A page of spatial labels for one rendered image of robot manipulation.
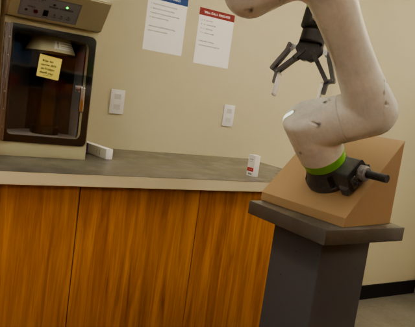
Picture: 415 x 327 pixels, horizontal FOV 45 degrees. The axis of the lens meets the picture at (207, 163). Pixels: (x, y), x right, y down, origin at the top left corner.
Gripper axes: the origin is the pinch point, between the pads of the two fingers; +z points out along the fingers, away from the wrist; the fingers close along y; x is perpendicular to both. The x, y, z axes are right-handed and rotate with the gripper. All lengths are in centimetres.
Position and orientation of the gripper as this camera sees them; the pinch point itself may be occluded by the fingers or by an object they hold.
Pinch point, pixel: (295, 96)
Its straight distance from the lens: 152.9
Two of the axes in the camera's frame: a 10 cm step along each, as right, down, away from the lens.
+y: 8.8, 2.8, -3.8
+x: 3.8, 0.6, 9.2
